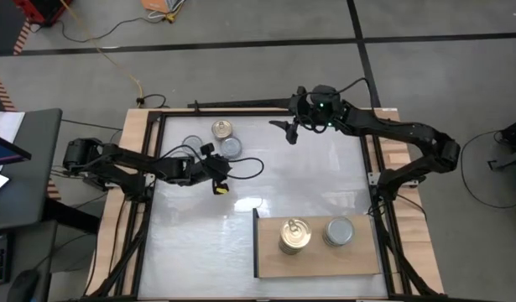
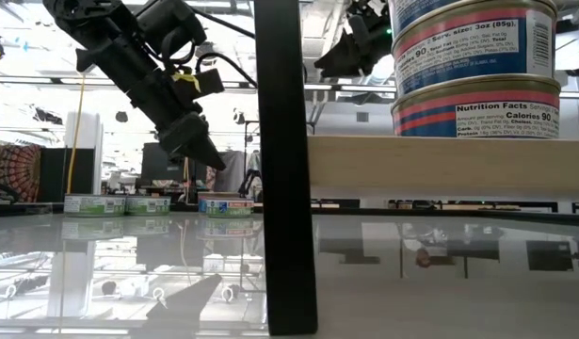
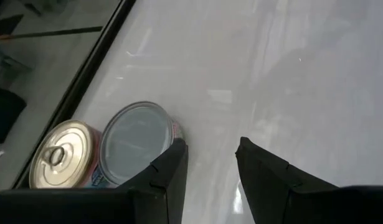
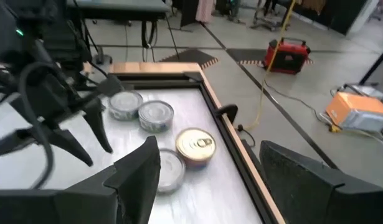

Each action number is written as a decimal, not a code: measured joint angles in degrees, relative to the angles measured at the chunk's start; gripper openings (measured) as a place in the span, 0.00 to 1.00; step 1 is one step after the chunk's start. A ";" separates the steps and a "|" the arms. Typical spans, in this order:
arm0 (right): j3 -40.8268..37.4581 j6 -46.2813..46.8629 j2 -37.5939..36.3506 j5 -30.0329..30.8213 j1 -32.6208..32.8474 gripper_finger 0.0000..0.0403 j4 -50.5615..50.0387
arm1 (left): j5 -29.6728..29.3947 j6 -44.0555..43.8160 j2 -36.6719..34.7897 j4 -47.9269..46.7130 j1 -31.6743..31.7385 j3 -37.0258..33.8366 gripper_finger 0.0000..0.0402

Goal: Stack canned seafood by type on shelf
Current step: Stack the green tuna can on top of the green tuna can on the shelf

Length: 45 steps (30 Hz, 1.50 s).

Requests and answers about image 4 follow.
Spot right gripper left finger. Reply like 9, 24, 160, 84
0, 135, 162, 224

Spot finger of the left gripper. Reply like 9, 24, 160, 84
83, 100, 114, 154
0, 126, 95, 167

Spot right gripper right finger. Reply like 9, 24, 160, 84
259, 139, 383, 224

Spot orange cardboard box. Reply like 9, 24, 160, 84
324, 91, 383, 132

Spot grey desk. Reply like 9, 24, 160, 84
66, 0, 171, 49

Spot black mat striped edge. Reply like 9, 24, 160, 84
227, 48, 313, 67
161, 48, 219, 70

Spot red equipment box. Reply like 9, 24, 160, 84
262, 37, 312, 75

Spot pink hanging cloth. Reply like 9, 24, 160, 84
196, 0, 217, 23

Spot black cabinet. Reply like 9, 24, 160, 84
292, 0, 369, 35

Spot grey rolling chair base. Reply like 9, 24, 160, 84
250, 0, 291, 32

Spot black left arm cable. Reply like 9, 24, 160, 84
18, 62, 55, 189

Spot black metal table frame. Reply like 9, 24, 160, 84
116, 70, 282, 224

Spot black floor cable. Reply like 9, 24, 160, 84
264, 79, 334, 128

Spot black plug with cable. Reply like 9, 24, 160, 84
236, 123, 257, 147

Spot yellow hanging cable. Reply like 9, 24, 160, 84
243, 0, 297, 131

